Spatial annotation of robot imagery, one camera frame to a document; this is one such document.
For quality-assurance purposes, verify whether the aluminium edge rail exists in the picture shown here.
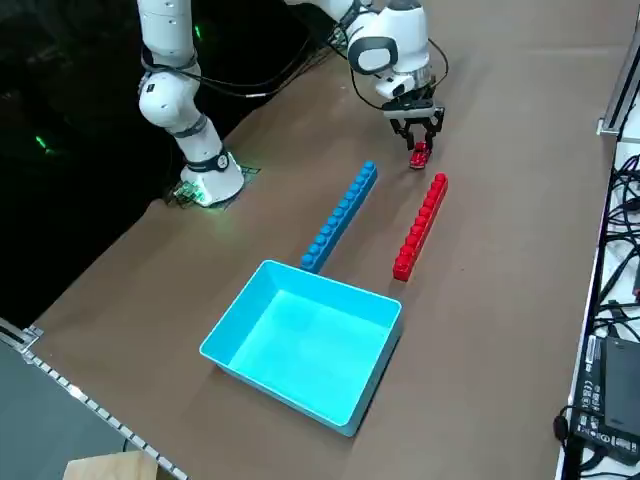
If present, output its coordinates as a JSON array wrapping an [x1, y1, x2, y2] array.
[[0, 316, 190, 480]]

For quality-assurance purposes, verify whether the black power supply box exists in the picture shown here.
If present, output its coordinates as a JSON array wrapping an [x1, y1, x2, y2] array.
[[569, 333, 640, 467]]

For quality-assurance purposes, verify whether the black cable with white label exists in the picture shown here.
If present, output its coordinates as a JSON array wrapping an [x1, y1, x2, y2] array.
[[144, 19, 351, 99]]

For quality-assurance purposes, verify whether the aluminium profile post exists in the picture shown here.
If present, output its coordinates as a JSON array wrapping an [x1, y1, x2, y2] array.
[[596, 37, 640, 137]]

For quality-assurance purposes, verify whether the red toy car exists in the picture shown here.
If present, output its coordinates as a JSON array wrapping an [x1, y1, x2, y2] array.
[[408, 141, 432, 171]]

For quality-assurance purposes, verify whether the cyan plastic bin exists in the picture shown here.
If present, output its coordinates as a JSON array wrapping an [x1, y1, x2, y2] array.
[[198, 259, 404, 439]]

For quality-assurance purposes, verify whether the black cable plug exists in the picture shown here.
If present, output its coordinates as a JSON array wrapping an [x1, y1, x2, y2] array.
[[552, 405, 584, 451]]

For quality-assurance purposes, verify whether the light wooden block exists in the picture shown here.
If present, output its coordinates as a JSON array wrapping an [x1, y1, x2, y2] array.
[[62, 449, 160, 480]]

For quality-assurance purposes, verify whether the red toy block row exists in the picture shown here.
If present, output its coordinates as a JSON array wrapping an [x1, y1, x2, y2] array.
[[392, 172, 450, 282]]

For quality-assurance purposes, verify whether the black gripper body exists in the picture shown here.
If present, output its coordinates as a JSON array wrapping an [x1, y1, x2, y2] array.
[[382, 89, 438, 122]]

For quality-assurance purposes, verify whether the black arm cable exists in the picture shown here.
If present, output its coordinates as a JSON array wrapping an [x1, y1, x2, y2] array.
[[348, 37, 451, 111]]

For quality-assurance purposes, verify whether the blue toy block row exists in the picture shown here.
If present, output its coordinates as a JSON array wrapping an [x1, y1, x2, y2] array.
[[300, 160, 379, 275]]

